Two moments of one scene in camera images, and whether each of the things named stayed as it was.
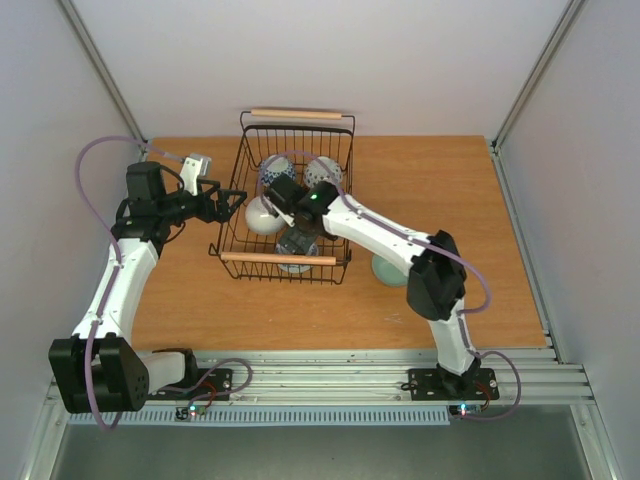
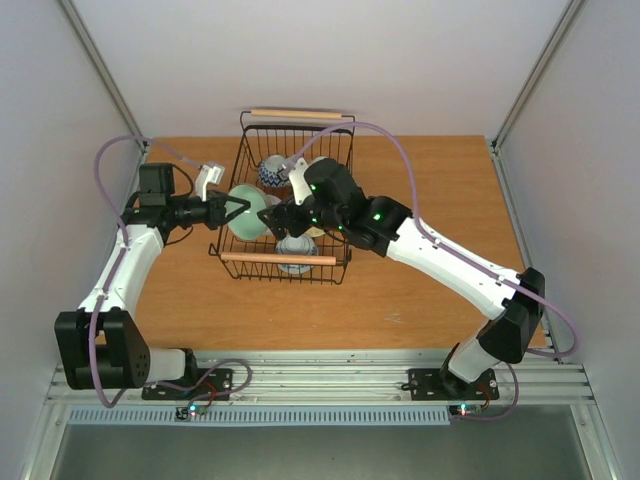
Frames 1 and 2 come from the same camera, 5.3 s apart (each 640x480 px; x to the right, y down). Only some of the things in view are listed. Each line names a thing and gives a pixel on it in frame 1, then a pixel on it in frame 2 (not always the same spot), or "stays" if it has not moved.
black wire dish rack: (290, 169) stays
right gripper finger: (295, 241) → (277, 229)
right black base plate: (441, 384) stays
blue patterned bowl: (277, 164) stays
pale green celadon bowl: (387, 272) → (249, 226)
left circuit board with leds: (184, 413) stays
